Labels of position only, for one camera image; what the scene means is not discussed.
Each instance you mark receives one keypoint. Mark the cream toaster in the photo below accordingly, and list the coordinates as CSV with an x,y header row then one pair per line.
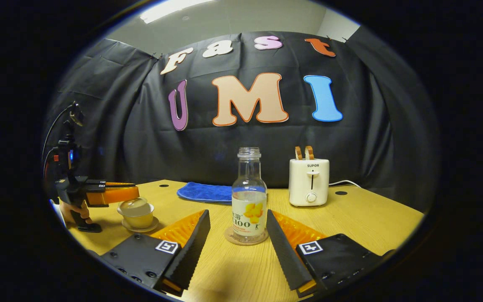
x,y
308,180

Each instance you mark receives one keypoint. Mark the clear plastic water bottle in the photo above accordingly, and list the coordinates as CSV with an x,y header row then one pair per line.
x,y
249,184

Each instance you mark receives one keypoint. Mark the cream saucer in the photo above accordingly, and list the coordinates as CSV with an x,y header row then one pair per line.
x,y
153,227

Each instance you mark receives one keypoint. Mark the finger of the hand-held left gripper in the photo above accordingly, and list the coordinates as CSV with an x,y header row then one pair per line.
x,y
115,183
118,195

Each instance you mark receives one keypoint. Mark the cream teacup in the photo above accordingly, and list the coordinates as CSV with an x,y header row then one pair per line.
x,y
138,222

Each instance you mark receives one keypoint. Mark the black backdrop cloth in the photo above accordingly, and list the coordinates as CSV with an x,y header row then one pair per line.
x,y
141,138

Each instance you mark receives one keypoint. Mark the blue towel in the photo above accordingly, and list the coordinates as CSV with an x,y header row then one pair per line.
x,y
203,192

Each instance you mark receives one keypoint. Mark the toast bread slice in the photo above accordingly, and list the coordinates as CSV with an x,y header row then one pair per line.
x,y
299,153
309,152

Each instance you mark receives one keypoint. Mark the round brown coaster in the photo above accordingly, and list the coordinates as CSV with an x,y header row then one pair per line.
x,y
229,237

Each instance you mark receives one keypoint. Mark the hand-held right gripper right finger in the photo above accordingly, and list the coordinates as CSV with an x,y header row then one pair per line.
x,y
285,256

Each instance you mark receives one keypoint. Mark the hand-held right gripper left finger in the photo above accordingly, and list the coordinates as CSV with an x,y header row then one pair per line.
x,y
193,251

